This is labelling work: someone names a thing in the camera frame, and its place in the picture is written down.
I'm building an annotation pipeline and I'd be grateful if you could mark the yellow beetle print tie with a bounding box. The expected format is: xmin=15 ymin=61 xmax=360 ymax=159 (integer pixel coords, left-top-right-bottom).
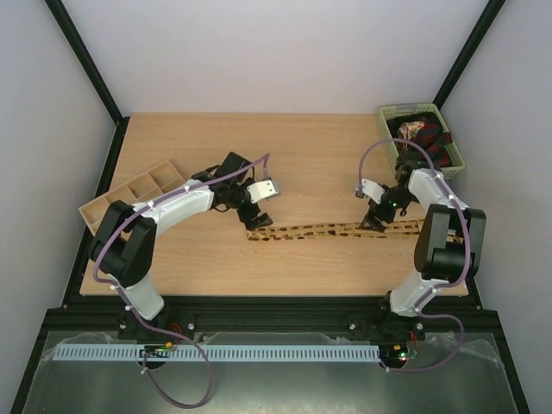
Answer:
xmin=247 ymin=219 xmax=424 ymax=242

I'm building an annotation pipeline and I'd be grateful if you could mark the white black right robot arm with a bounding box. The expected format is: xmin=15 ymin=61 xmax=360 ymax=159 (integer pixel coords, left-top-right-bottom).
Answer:
xmin=356 ymin=160 xmax=486 ymax=338

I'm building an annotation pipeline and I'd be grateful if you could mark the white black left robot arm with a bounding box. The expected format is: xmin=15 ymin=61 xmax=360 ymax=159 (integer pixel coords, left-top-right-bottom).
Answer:
xmin=89 ymin=152 xmax=279 ymax=321

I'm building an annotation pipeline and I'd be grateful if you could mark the floral patterned tie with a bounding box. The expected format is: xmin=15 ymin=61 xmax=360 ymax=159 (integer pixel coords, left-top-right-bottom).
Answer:
xmin=398 ymin=121 xmax=425 ymax=143

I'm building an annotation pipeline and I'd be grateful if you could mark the green perforated plastic basket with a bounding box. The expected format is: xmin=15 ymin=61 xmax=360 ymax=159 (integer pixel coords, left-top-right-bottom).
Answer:
xmin=378 ymin=103 xmax=465 ymax=179

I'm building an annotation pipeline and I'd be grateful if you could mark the wooden compartment tray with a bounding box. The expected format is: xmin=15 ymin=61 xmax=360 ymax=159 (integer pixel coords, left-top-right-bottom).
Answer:
xmin=78 ymin=160 xmax=185 ymax=235

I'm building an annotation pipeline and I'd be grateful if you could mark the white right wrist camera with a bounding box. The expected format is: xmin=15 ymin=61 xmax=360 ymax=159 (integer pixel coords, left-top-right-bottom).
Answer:
xmin=354 ymin=179 xmax=386 ymax=204

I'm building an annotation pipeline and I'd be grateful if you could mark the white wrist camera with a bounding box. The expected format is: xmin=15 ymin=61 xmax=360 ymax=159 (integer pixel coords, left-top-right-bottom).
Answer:
xmin=247 ymin=179 xmax=280 ymax=204
xmin=354 ymin=179 xmax=386 ymax=204

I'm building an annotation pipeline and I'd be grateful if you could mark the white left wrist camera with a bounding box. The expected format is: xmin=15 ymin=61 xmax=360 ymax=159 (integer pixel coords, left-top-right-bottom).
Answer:
xmin=247 ymin=179 xmax=280 ymax=204

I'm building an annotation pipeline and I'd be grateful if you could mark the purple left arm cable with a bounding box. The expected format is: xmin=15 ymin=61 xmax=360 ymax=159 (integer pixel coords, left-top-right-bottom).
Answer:
xmin=92 ymin=152 xmax=272 ymax=409

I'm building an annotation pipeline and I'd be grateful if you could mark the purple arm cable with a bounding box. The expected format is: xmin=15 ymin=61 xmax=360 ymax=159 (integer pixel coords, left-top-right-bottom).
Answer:
xmin=354 ymin=137 xmax=472 ymax=374
xmin=92 ymin=152 xmax=272 ymax=409

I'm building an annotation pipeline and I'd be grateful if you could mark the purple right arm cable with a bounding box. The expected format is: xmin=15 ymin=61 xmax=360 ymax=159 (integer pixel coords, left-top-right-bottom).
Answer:
xmin=354 ymin=137 xmax=472 ymax=374

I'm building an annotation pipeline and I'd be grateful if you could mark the black aluminium frame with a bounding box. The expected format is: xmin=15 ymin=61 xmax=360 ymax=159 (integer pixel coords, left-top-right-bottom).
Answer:
xmin=11 ymin=1 xmax=530 ymax=413

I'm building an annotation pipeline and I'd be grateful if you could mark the light blue slotted cable duct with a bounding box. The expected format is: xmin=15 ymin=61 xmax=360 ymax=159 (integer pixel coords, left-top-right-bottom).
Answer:
xmin=52 ymin=344 xmax=380 ymax=363

